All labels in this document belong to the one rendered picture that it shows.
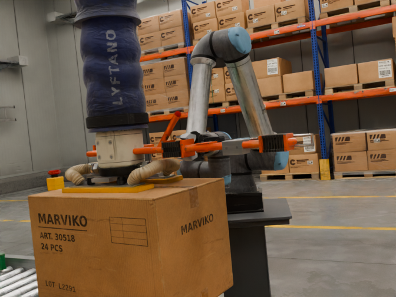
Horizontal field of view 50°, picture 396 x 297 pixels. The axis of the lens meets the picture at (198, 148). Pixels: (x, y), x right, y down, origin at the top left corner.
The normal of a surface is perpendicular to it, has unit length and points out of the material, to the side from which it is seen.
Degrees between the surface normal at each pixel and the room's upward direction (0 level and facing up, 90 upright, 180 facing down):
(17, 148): 90
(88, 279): 90
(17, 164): 90
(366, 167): 90
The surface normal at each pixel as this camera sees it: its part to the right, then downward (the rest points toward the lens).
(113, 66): 0.36, -0.28
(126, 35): 0.71, -0.26
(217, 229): 0.83, -0.05
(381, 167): -0.48, 0.08
